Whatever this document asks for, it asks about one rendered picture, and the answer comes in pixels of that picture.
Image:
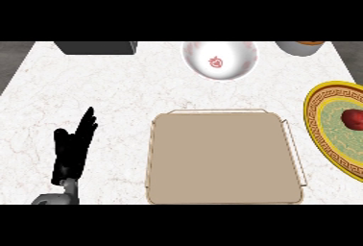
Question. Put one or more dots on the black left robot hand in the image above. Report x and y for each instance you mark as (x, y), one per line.
(71, 150)

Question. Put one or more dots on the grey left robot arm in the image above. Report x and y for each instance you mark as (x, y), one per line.
(65, 194)

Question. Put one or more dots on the beige tray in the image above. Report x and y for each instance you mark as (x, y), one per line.
(224, 158)

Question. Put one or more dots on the yellow patterned plate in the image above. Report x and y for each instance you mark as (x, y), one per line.
(331, 128)

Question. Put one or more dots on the red bell pepper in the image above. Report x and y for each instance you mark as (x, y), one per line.
(353, 119)

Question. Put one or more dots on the dark grey box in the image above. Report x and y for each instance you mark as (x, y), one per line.
(96, 47)

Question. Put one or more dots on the white bowl with red print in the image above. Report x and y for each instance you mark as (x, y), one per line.
(220, 61)

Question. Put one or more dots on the grey pot with orange contents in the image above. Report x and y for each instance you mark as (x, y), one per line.
(300, 48)

